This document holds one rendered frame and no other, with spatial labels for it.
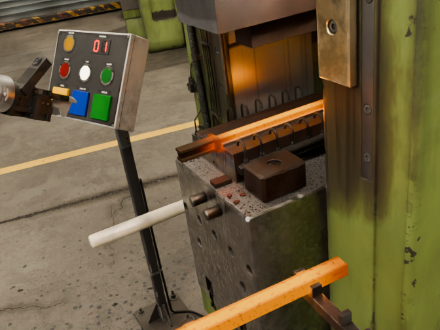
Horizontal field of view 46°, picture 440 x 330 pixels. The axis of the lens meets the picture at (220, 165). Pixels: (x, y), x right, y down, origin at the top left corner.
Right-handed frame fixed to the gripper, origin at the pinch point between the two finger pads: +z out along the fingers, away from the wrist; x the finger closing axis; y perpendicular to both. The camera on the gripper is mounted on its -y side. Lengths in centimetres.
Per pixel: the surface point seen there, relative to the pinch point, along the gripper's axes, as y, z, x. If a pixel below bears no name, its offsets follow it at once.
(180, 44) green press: -88, 358, -282
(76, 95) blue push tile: -1.4, 10.3, -11.6
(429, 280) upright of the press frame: 23, 16, 98
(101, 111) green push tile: 2.0, 10.3, 1.1
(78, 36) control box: -19.7, 11.0, -16.4
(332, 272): 21, -12, 89
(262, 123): -3, 17, 53
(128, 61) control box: -13.8, 11.6, 6.9
